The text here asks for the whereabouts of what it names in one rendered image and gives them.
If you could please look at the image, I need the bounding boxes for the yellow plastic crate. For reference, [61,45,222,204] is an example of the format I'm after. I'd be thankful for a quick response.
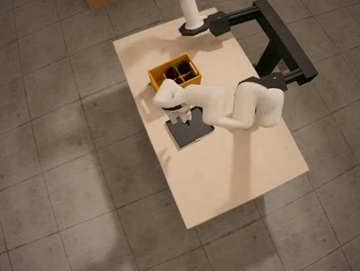
[148,53,202,89]

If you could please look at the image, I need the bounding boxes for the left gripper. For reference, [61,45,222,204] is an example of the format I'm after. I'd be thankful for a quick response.
[178,110,192,126]

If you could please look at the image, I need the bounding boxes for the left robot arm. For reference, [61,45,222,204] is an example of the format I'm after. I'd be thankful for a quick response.
[152,79,284,129]

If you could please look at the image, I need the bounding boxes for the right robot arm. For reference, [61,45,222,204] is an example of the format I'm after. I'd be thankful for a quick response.
[179,0,207,30]

